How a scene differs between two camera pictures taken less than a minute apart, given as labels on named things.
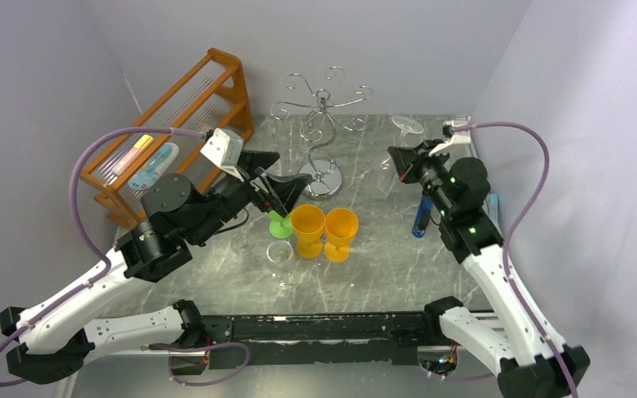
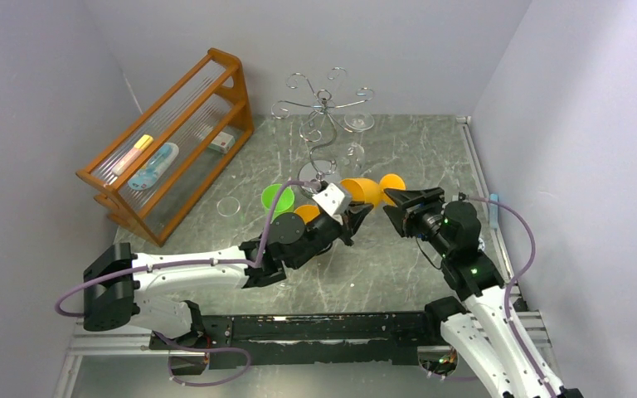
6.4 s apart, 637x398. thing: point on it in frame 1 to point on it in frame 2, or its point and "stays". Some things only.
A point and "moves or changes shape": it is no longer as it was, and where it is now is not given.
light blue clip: x=493 y=204 stays
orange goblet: x=341 y=227 moves or changes shape
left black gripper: x=284 y=191 to x=351 y=222
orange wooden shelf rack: x=211 y=99 stays
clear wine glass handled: x=389 y=173 to x=357 y=121
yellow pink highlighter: x=143 y=143 stays
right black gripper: x=416 y=167 to x=413 y=210
